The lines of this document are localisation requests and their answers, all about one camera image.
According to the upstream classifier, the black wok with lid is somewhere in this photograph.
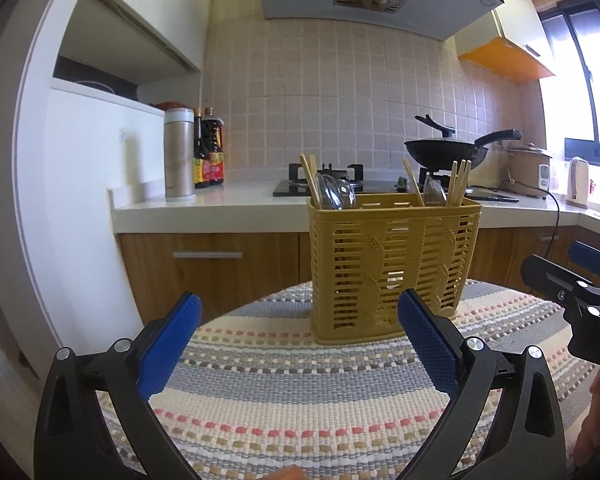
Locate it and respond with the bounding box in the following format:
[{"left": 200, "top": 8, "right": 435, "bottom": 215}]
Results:
[{"left": 405, "top": 115, "right": 522, "bottom": 172}]

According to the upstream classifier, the person right hand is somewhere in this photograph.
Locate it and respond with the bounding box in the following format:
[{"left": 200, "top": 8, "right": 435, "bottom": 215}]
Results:
[{"left": 572, "top": 369, "right": 600, "bottom": 467}]

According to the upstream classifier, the wooden chopstick single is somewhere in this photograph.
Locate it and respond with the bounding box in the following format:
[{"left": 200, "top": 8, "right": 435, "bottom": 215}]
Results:
[{"left": 299, "top": 153, "right": 322, "bottom": 209}]

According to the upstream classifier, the black gas stove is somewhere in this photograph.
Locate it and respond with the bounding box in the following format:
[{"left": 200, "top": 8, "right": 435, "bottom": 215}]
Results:
[{"left": 272, "top": 161, "right": 522, "bottom": 205}]

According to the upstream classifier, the striped woven table mat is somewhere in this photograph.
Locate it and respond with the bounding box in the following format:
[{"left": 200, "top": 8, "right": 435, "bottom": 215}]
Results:
[{"left": 97, "top": 278, "right": 598, "bottom": 480}]

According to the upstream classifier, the steel thermos flask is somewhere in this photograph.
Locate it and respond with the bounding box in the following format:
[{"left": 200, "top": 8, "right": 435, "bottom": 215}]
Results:
[{"left": 163, "top": 107, "right": 195, "bottom": 200}]

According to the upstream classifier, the dark soy sauce bottle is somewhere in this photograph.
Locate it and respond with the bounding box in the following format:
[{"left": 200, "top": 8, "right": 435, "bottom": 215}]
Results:
[{"left": 202, "top": 106, "right": 224, "bottom": 185}]

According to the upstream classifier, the white electric kettle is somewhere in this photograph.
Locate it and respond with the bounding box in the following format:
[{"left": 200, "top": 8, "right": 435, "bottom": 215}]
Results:
[{"left": 567, "top": 157, "right": 590, "bottom": 208}]

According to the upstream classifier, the rice cooker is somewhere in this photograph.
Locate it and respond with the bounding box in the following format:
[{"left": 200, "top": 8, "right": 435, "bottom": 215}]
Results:
[{"left": 504, "top": 143, "right": 552, "bottom": 197}]

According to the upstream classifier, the orange wall cabinet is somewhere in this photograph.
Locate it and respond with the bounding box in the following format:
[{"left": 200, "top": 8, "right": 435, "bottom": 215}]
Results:
[{"left": 454, "top": 0, "right": 554, "bottom": 84}]

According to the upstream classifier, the white fridge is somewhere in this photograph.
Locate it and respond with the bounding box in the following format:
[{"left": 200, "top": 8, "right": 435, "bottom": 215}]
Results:
[{"left": 0, "top": 0, "right": 162, "bottom": 374}]

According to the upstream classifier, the yellow plastic utensil basket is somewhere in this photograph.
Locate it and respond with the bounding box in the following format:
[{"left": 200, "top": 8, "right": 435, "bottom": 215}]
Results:
[{"left": 308, "top": 193, "right": 481, "bottom": 344}]

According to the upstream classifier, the slim dark vinegar bottle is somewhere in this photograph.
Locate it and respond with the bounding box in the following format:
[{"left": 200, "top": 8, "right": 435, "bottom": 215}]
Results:
[{"left": 194, "top": 107, "right": 210, "bottom": 188}]

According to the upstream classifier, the person left hand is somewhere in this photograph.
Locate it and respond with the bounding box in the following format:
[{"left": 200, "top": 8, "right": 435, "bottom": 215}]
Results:
[{"left": 258, "top": 465, "right": 306, "bottom": 480}]

